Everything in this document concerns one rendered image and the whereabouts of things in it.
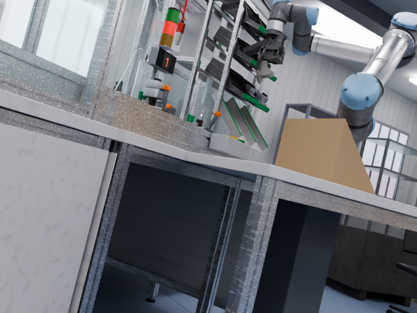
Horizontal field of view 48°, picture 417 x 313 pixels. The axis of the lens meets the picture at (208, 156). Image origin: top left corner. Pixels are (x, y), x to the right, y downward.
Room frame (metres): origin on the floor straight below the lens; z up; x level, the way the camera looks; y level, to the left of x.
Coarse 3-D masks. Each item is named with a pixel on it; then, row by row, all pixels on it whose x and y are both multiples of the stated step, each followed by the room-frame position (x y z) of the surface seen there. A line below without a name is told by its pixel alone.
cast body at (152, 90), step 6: (156, 78) 1.62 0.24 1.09; (150, 84) 1.62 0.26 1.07; (156, 84) 1.60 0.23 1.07; (162, 84) 1.63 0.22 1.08; (144, 90) 1.63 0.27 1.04; (150, 90) 1.61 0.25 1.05; (156, 90) 1.60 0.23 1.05; (144, 96) 1.65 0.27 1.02; (150, 96) 1.61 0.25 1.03; (156, 96) 1.60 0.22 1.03; (162, 96) 1.62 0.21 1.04
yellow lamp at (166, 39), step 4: (164, 36) 1.80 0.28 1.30; (168, 36) 1.80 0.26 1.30; (172, 36) 1.80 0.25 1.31; (160, 40) 1.81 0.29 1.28; (164, 40) 1.79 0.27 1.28; (168, 40) 1.80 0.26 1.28; (172, 40) 1.81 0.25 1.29; (160, 44) 1.80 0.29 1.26; (164, 44) 1.79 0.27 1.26; (168, 44) 1.80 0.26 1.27
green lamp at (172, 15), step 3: (168, 9) 1.80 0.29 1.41; (171, 9) 1.80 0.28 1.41; (174, 9) 1.80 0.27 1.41; (168, 12) 1.80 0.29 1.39; (171, 12) 1.79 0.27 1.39; (174, 12) 1.80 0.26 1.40; (177, 12) 1.80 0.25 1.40; (168, 15) 1.80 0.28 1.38; (171, 15) 1.79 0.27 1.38; (174, 15) 1.80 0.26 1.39; (177, 15) 1.81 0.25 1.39; (168, 18) 1.80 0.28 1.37; (171, 18) 1.79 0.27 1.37; (174, 18) 1.80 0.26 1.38; (177, 18) 1.81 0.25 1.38; (171, 21) 1.80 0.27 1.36; (174, 21) 1.80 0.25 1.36; (177, 21) 1.82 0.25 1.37
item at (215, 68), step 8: (208, 64) 2.22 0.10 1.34; (216, 64) 2.19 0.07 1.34; (224, 64) 2.28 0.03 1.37; (208, 72) 2.21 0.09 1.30; (216, 72) 2.18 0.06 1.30; (232, 72) 2.29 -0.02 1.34; (232, 80) 2.28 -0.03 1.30; (240, 80) 2.25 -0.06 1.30; (232, 88) 2.11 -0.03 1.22; (240, 88) 2.24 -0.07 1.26; (240, 96) 2.08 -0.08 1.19; (248, 96) 2.10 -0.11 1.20; (256, 104) 2.17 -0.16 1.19
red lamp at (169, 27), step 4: (164, 24) 1.80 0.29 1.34; (168, 24) 1.79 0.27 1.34; (172, 24) 1.80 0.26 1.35; (176, 24) 1.81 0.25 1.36; (164, 28) 1.80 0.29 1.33; (168, 28) 1.79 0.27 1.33; (172, 28) 1.80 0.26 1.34; (164, 32) 1.80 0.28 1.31; (168, 32) 1.79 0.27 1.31; (172, 32) 1.80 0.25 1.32
